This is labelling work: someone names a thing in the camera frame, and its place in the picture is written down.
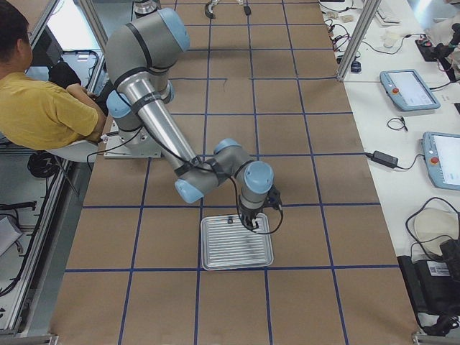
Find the round white plate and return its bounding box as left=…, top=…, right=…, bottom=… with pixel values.
left=414, top=208, right=459, bottom=256

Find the ribbed metal tray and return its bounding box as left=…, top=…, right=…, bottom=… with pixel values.
left=201, top=214, right=274, bottom=271

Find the person in yellow shirt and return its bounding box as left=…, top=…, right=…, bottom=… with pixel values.
left=1, top=1, right=106, bottom=150

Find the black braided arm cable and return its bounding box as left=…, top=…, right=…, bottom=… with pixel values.
left=86, top=89, right=285, bottom=235

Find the blue teach pendant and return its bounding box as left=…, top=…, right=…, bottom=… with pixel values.
left=379, top=69, right=441, bottom=111
left=421, top=132, right=459, bottom=190

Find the small black flat plate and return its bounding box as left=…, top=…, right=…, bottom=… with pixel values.
left=243, top=5, right=252, bottom=16

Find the black power adapter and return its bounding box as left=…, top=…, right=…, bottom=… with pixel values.
left=364, top=150, right=398, bottom=169

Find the blue teach pendant far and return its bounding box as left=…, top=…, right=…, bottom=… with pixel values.
left=379, top=69, right=441, bottom=111

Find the blue teach pendant near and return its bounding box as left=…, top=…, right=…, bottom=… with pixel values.
left=421, top=132, right=459, bottom=190

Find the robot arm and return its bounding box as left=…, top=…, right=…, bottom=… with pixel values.
left=106, top=8, right=282, bottom=232
left=133, top=0, right=161, bottom=17

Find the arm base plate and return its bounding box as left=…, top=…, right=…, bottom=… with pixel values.
left=103, top=112, right=162, bottom=159

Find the white chair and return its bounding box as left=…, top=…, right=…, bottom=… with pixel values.
left=0, top=129, right=104, bottom=197

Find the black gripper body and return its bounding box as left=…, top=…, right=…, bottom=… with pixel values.
left=238, top=210, right=268, bottom=231

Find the aluminium corner post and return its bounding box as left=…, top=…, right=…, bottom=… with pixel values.
left=336, top=0, right=381, bottom=82

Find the olive curved brake shoe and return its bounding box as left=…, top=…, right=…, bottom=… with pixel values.
left=204, top=0, right=219, bottom=19

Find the black box on table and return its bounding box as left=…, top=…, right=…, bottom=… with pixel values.
left=397, top=254, right=459, bottom=337

